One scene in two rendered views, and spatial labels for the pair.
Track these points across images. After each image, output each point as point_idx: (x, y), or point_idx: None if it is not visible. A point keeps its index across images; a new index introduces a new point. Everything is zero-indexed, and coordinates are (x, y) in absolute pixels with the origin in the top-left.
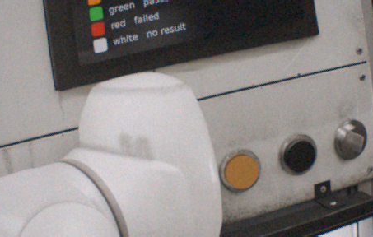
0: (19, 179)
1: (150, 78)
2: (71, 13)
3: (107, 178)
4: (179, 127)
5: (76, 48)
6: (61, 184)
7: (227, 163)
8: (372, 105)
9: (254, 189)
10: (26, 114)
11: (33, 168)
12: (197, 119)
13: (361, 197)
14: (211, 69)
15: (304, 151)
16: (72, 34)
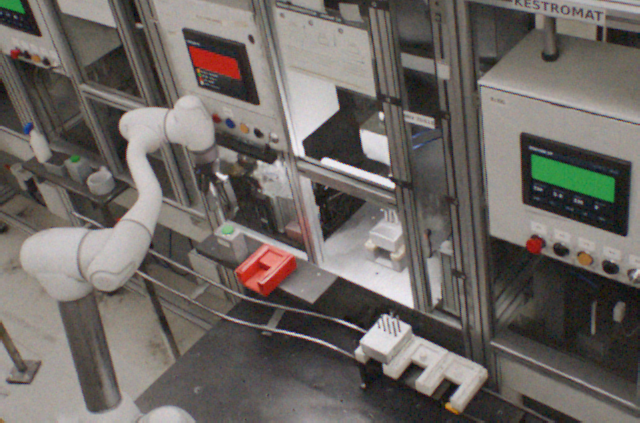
0: (150, 112)
1: (186, 103)
2: None
3: (167, 121)
4: (183, 118)
5: None
6: (152, 119)
7: (240, 124)
8: (280, 132)
9: (249, 134)
10: (195, 87)
11: None
12: (190, 118)
13: (270, 156)
14: (234, 99)
15: (257, 133)
16: None
